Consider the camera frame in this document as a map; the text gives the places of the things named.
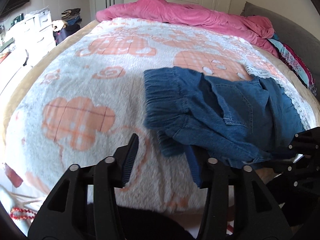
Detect grey upholstered headboard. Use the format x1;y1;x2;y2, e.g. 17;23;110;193
241;2;320;88

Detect blue denim pants lace trim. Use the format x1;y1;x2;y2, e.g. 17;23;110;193
143;66;306;168

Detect beige bed sheet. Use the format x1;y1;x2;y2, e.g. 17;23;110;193
0;19;101;140

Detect white dresser with clutter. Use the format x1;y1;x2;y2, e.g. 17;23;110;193
5;7;56;67

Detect red bead string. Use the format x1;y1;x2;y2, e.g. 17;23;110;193
9;206;38;221

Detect white orange fleece blanket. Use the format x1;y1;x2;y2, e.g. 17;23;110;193
1;18;319;213

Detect pink quilt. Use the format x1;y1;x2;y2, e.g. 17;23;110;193
96;0;279;58

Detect pile of dark clothes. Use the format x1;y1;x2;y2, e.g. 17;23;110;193
52;8;82;45

